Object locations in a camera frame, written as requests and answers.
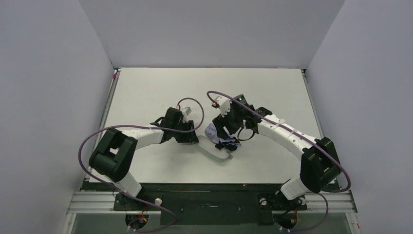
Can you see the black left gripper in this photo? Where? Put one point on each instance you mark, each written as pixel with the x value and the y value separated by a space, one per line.
pixel 189 136

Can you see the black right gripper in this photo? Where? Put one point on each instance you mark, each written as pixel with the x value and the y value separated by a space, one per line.
pixel 224 128

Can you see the mint green umbrella case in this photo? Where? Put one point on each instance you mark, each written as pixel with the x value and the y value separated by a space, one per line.
pixel 207 148

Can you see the lavender folding umbrella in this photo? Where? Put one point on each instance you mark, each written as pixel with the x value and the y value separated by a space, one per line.
pixel 227 142

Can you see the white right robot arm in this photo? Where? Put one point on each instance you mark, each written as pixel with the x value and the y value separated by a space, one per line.
pixel 318 157

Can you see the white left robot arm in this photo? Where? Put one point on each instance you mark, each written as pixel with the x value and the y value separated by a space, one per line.
pixel 113 155

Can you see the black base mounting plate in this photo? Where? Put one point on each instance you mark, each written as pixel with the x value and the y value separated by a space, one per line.
pixel 206 204

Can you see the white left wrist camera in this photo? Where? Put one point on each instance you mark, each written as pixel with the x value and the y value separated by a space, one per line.
pixel 185 112

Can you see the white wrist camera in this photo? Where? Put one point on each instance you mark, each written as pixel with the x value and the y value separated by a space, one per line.
pixel 185 112
pixel 223 104

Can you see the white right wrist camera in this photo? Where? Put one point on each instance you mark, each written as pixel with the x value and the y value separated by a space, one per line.
pixel 223 104

